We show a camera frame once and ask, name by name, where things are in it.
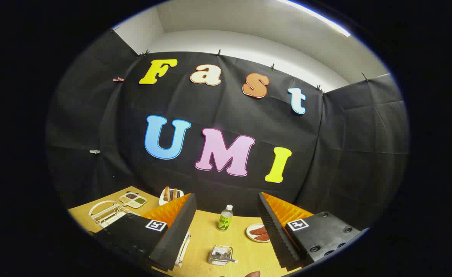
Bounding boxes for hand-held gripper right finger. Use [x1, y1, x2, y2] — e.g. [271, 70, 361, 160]
[258, 192, 370, 270]

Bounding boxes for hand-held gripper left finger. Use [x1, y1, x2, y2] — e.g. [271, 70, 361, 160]
[91, 193, 197, 272]

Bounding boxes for metal wire basket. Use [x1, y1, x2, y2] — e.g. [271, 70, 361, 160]
[208, 245, 234, 266]

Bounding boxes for silver metal spoon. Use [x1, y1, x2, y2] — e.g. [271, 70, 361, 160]
[212, 252, 239, 264]

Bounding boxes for white wire dish rack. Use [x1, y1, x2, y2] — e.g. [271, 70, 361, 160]
[89, 201, 191, 268]

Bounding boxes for white plate with meat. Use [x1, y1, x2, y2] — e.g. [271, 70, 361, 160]
[246, 223, 271, 244]

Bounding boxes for white toaster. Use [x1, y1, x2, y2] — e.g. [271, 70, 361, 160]
[159, 187, 184, 206]

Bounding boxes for green label drink bottle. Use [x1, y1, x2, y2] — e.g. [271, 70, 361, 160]
[217, 205, 234, 232]

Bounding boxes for white divided snack tray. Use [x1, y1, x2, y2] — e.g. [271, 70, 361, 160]
[119, 192, 147, 209]

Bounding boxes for black backdrop cloth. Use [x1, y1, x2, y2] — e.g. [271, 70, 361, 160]
[45, 29, 410, 231]

